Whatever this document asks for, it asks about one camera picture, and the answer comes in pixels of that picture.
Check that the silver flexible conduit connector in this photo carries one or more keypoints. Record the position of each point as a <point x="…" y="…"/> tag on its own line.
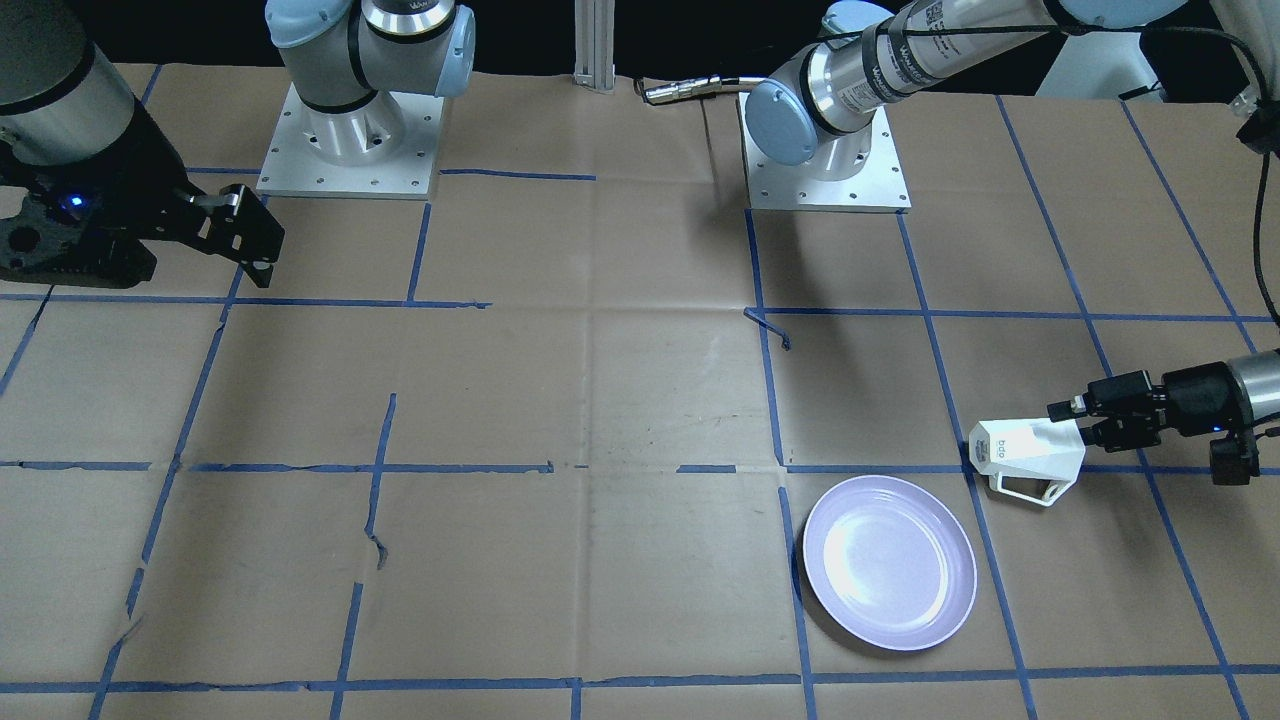
<point x="667" y="93"/>

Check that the aluminium frame post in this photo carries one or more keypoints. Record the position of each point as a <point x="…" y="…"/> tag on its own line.
<point x="593" y="66"/>

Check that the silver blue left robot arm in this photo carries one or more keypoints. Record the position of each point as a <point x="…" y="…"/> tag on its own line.
<point x="830" y="91"/>

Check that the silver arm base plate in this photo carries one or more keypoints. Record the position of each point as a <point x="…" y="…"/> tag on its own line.
<point x="861" y="173"/>
<point x="388" y="149"/>

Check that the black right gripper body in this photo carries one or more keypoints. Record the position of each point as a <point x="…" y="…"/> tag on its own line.
<point x="143" y="168"/>

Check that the lavender round plate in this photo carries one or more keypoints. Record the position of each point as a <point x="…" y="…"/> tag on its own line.
<point x="890" y="563"/>

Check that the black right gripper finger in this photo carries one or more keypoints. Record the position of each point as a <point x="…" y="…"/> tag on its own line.
<point x="238" y="226"/>

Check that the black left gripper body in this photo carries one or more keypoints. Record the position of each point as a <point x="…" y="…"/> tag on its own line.
<point x="1196" y="396"/>

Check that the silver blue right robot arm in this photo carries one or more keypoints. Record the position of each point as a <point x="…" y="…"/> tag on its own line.
<point x="65" y="101"/>

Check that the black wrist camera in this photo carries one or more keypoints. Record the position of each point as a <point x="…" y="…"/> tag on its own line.
<point x="1234" y="459"/>

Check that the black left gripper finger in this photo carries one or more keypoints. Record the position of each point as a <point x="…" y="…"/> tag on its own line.
<point x="1123" y="433"/>
<point x="1127" y="396"/>

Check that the white faceted cup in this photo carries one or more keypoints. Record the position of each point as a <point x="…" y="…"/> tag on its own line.
<point x="1033" y="459"/>

